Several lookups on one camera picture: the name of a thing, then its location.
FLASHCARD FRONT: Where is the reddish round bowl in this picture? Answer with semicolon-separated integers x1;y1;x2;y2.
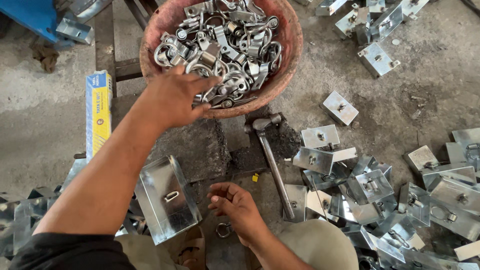
139;0;304;119

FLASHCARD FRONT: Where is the loose metal ring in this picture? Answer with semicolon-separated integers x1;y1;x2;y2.
216;222;234;239

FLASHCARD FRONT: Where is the brown rag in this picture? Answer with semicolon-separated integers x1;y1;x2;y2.
31;37;61;74

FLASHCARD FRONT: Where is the open galvanised metal tray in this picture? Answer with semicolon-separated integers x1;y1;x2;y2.
134;155;203;246

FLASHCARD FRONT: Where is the blue machine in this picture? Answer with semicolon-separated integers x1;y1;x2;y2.
0;0;76;49

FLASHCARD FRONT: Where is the thin metal rod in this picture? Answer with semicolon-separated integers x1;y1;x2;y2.
310;175;330;223

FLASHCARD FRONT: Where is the person's black shirt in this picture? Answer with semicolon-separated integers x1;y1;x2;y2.
8;232;136;270

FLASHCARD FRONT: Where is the person's brown sandal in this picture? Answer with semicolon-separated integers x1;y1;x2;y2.
176;225;207;270

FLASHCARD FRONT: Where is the dark steel frame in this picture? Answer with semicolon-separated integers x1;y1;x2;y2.
94;0;160;99

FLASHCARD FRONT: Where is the bent metal bracket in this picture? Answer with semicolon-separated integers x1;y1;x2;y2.
55;17;95;46

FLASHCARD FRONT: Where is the galvanised metal latch box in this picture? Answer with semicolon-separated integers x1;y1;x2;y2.
320;90;359;127
357;41;401;79

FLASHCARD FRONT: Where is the yellow and blue carton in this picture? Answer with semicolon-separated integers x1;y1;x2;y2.
85;70;113;163

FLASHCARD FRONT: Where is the person's left hand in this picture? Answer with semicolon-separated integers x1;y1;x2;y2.
144;64;223;129

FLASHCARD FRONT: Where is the person's right hand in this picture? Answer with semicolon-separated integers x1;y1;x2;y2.
207;182;265;248

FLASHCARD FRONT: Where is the steel hammer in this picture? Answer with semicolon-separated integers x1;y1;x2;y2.
244;113;297;222

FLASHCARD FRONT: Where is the dark stone work block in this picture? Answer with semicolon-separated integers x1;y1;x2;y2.
112;94;301;184

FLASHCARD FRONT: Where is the pile of metal ring clasps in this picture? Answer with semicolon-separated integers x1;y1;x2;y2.
153;0;283;110

